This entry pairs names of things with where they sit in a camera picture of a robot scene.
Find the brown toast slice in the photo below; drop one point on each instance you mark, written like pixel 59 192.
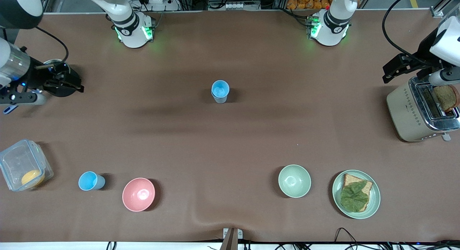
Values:
pixel 447 97

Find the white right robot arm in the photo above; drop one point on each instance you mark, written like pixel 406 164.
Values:
pixel 126 19

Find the metal table edge bracket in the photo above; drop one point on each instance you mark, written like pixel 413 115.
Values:
pixel 231 237

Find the orange round food piece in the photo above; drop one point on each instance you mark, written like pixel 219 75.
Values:
pixel 31 178

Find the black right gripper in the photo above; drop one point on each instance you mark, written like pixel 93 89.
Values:
pixel 37 76

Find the clear plastic food container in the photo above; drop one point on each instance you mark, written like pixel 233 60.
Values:
pixel 19 160

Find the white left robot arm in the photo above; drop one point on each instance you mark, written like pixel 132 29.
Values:
pixel 332 25

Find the blue cup with white filling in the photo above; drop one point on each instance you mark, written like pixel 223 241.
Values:
pixel 220 100

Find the beige and chrome toaster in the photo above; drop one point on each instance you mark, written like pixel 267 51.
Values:
pixel 404 113

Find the pale green plate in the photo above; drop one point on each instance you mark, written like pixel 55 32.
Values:
pixel 373 201

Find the blue plastic cup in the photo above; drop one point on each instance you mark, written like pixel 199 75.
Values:
pixel 220 88
pixel 90 181

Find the green lettuce leaf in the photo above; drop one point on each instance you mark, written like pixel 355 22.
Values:
pixel 354 196

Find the pale green bowl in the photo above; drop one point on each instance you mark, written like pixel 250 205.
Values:
pixel 294 181

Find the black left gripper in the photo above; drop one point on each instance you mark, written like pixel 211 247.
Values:
pixel 421 59

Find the pink bowl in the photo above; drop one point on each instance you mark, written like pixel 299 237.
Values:
pixel 138 194

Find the glass pot lid blue knob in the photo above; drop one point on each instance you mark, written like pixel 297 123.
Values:
pixel 61 63

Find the brown bread slice with lettuce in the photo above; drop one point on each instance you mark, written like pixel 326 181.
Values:
pixel 350 178

